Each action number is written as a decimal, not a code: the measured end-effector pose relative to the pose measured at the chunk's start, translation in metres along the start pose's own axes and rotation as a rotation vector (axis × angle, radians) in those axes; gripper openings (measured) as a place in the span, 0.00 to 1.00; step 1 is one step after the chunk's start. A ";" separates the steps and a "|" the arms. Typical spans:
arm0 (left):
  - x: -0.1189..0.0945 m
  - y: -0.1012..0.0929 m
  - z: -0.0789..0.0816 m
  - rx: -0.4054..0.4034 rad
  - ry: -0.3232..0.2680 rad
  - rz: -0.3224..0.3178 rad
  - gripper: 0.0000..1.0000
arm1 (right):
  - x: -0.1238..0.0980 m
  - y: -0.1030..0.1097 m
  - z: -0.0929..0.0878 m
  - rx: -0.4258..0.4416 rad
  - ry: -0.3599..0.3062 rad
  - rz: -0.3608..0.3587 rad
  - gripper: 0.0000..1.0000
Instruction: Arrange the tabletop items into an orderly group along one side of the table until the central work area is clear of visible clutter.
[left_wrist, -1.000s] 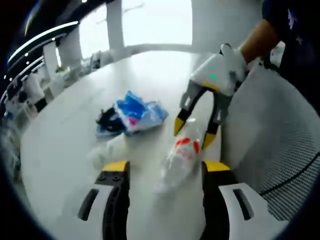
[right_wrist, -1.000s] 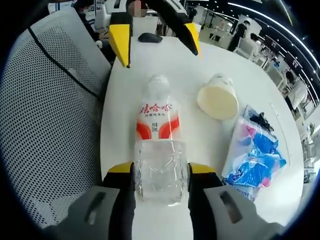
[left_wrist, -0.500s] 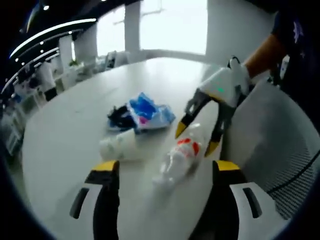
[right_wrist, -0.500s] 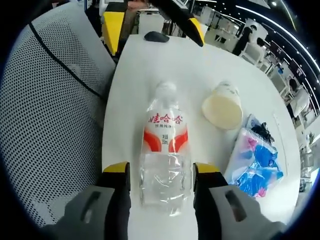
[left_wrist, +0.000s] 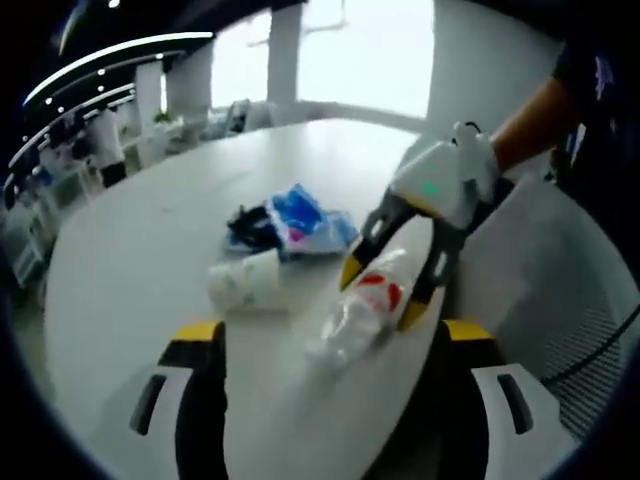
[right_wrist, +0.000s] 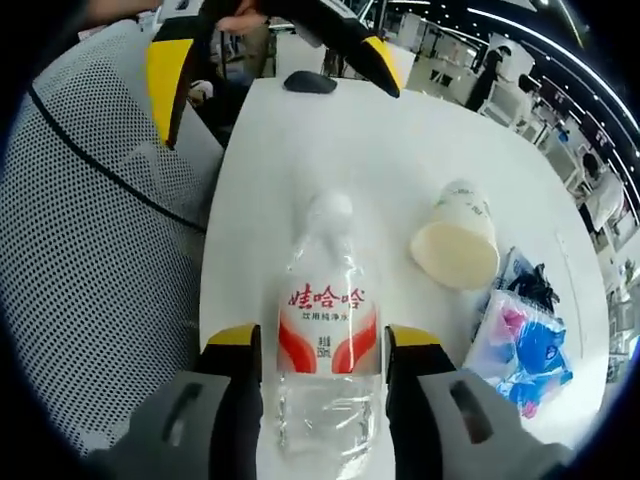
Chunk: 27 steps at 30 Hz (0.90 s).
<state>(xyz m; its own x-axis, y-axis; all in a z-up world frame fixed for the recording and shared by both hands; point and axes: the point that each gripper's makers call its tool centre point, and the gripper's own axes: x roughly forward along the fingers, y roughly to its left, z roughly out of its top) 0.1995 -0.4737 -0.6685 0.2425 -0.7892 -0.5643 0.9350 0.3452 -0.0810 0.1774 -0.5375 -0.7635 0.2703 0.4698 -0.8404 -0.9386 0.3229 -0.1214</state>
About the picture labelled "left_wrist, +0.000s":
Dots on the person's right hand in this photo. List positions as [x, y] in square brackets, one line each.
[485, 160]

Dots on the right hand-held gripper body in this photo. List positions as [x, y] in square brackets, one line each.
[430, 175]

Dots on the curved ceiling light strip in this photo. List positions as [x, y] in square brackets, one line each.
[115, 52]

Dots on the white table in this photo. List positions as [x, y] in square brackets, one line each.
[150, 250]

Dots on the grey mesh office chair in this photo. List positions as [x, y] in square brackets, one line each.
[540, 280]

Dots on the grey-framed office chair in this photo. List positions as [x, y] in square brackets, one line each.
[250, 116]

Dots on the green potted plant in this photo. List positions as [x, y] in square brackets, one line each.
[161, 116]

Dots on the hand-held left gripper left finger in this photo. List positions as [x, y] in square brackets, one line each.
[205, 400]

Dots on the clear plastic bottle red label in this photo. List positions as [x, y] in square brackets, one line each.
[360, 305]

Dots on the blue tissue packet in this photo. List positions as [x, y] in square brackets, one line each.
[295, 210]

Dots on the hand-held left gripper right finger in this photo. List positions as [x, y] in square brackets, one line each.
[460, 400]

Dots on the white paper cup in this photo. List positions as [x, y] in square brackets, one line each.
[250, 285]

